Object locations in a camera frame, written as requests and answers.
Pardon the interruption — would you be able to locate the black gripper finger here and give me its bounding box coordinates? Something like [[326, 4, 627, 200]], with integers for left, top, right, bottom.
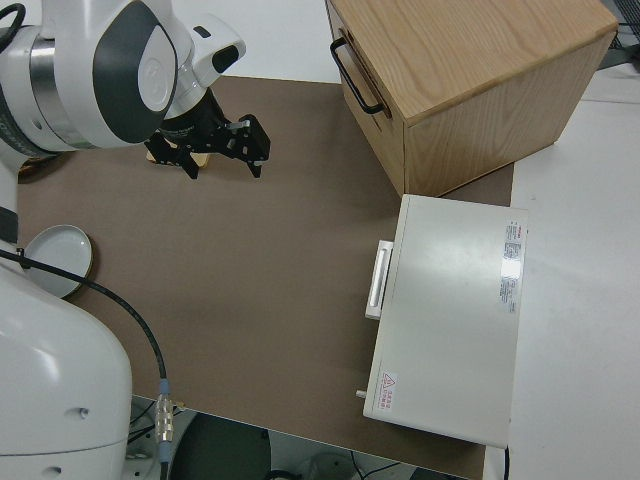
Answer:
[[143, 129, 201, 181], [231, 114, 273, 180]]

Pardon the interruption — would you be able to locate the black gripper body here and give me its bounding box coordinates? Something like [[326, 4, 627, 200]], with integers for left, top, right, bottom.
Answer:
[[160, 89, 242, 157]]

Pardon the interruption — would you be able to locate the gray plate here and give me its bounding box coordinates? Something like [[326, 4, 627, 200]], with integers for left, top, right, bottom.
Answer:
[[22, 224, 96, 300]]

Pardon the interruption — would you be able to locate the wooden mug stand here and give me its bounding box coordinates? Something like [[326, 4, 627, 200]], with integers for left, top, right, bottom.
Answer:
[[144, 148, 211, 170]]

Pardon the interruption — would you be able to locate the brown table mat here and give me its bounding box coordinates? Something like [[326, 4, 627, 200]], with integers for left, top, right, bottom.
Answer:
[[16, 74, 517, 480]]

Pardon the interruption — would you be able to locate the round wicker tray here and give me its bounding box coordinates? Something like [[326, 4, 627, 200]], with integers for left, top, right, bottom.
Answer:
[[17, 155, 57, 174]]

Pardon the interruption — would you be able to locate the wooden drawer box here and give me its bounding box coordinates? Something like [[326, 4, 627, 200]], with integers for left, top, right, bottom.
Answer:
[[324, 0, 619, 199]]

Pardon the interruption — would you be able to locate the white toaster oven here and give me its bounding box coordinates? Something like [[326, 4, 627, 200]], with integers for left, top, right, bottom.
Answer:
[[353, 192, 530, 448]]

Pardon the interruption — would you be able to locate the black drawer handle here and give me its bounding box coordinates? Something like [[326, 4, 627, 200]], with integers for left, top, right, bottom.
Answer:
[[329, 38, 387, 116]]

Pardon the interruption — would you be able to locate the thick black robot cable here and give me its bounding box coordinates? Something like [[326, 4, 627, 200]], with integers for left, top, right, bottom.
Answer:
[[0, 247, 184, 480]]

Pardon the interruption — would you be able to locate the white oven door handle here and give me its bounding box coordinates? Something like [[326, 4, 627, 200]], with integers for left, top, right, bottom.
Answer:
[[364, 240, 396, 321]]

